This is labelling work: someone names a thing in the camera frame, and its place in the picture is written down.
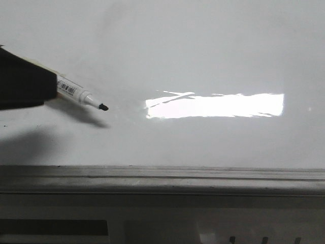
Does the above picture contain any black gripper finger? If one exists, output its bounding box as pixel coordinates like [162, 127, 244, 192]
[1, 48, 57, 110]

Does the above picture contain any white whiteboard marker black tip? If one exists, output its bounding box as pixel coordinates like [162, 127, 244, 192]
[56, 74, 109, 111]

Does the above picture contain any white glossy whiteboard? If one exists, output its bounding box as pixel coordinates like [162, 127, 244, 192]
[1, 1, 324, 169]

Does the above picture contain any grey aluminium whiteboard frame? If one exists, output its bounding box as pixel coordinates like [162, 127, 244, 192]
[1, 165, 324, 196]

